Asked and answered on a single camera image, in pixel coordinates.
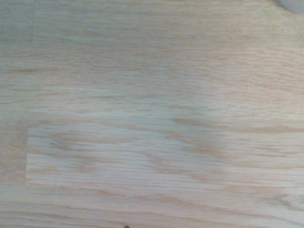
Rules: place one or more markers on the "white ceramic mug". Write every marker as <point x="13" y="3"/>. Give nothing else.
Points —
<point x="293" y="4"/>

